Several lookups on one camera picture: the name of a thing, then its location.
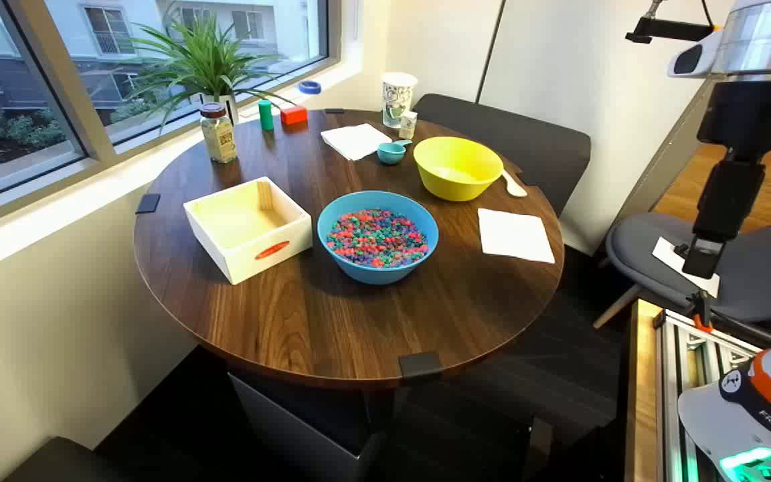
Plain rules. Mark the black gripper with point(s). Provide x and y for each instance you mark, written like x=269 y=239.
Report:
x=749 y=117

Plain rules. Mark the yellow plastic bowl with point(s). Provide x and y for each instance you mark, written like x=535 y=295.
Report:
x=455 y=171

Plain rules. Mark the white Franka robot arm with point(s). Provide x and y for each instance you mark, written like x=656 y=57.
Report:
x=763 y=31

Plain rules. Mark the blue bowl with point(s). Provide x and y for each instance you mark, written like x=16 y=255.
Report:
x=348 y=263

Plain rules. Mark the grey chair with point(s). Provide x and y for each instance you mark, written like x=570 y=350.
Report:
x=761 y=268

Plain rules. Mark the white paper card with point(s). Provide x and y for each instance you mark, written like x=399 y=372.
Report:
x=665 y=254

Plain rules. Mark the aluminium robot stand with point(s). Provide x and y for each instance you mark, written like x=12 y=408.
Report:
x=669 y=376

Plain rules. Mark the flat white square napkin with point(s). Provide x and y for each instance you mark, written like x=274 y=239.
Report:
x=514 y=236

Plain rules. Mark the teal measuring scoop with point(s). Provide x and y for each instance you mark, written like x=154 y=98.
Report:
x=392 y=153

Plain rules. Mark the patterned paper cup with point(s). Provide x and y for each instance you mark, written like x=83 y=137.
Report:
x=396 y=98

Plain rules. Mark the colourful beads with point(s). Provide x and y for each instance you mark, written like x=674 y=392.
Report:
x=375 y=239

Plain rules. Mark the folded white napkin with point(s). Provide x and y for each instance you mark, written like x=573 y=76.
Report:
x=354 y=140

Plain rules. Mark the blue round lid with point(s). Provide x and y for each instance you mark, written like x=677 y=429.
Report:
x=312 y=86

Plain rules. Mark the red block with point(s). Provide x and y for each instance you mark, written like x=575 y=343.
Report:
x=296 y=118

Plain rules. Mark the green block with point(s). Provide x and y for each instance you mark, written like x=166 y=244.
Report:
x=265 y=117

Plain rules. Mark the white wooden box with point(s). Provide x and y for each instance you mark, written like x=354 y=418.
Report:
x=253 y=255

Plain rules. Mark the yellow labelled spice jar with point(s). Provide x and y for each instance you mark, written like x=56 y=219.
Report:
x=219 y=137

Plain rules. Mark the green potted plant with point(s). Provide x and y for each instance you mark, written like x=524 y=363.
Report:
x=195 y=57

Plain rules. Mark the black table clamp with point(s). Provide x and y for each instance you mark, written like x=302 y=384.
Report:
x=147 y=205

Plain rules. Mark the dark grey bench seat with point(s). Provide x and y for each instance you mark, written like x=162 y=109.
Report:
x=64 y=465

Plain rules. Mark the black overhead camera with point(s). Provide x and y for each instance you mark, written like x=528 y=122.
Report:
x=668 y=31

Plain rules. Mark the grey table pedestal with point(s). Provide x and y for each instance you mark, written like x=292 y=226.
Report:
x=305 y=438

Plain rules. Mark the window with grey frame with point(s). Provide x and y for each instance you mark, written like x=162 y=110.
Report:
x=61 y=70

